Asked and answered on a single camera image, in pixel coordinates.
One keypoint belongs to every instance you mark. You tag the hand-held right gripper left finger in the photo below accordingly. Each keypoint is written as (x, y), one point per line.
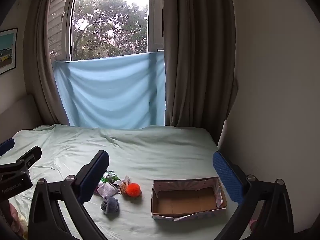
(93, 177)

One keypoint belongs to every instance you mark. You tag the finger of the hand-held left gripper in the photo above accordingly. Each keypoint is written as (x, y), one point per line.
(31, 155)
(7, 146)

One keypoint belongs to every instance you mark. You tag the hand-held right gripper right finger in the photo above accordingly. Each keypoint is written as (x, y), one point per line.
(228, 177)

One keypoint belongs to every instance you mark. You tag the green packet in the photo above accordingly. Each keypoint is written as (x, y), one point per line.
(111, 175)

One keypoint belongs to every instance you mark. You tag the white mesh cloth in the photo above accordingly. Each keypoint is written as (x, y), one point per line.
(107, 189)

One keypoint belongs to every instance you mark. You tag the small brown plush toy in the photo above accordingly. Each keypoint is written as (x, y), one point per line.
(123, 187)

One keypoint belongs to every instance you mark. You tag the grey-blue sock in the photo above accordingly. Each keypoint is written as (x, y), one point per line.
(110, 205)

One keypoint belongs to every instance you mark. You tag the orange pompom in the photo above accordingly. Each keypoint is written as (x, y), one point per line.
(133, 190)

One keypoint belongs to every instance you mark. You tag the paper-wrapped cardboard box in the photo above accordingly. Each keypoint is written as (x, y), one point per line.
(185, 201)

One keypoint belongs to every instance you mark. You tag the person's left hand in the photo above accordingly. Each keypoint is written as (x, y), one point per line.
(14, 217)

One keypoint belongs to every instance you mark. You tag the beige headboard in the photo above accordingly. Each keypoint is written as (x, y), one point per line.
(17, 112)

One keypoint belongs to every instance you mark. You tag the pink object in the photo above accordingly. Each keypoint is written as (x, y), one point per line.
(253, 225)

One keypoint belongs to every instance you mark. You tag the pale green bed sheet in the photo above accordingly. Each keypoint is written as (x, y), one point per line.
(155, 152)

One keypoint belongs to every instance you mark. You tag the light blue hanging cloth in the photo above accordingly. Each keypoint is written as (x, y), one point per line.
(110, 92)

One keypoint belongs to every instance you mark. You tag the brown curtain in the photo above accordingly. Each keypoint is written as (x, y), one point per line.
(40, 62)
(197, 62)

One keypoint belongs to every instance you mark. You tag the window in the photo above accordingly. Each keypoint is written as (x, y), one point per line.
(107, 22)

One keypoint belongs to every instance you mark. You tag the framed wall picture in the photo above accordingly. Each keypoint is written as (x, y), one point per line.
(7, 51)

